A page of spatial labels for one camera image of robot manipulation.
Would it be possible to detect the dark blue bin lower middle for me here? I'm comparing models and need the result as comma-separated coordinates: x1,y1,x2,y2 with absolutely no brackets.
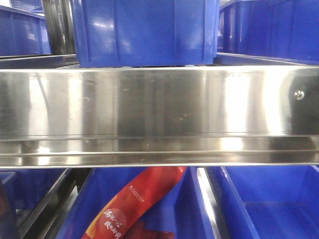
57,167,214,239

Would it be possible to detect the dark blue bin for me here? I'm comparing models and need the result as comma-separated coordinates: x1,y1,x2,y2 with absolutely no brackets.
217,0,319,65
0,168,64,212
71,0,219,68
206,166,319,239
57,167,214,239
0,6,51,56

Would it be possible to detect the dark blue bin upper middle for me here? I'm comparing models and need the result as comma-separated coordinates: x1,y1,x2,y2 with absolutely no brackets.
71,0,219,68

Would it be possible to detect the dark blue bin lower right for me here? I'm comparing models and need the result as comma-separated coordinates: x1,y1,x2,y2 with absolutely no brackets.
206,166,319,239

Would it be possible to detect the dark blue bin lower left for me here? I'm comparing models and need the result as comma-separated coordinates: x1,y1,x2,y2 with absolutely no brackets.
0,168,64,212

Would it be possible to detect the dark blue bin upper right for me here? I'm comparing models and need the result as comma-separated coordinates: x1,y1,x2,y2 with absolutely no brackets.
217,0,319,65

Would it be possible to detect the dark blue bin upper left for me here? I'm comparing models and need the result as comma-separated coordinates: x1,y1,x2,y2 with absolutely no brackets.
0,6,51,56

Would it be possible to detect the red snack package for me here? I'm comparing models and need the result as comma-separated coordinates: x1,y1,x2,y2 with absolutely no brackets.
82,166,187,239

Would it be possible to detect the steel divider rail lower right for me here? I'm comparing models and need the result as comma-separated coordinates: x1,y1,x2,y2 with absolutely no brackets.
196,167,229,239

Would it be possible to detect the steel divider rail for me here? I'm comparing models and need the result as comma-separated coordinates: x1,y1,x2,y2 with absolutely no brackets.
196,167,229,239
18,168,90,239

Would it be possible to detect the stainless steel shelf rail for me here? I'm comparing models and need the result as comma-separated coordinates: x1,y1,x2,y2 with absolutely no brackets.
0,65,319,168

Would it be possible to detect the silver screw on rail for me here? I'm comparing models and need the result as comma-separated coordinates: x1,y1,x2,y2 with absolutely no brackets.
294,90,305,101

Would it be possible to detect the steel divider rail lower left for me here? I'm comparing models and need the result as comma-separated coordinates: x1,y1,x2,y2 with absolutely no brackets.
18,168,90,239

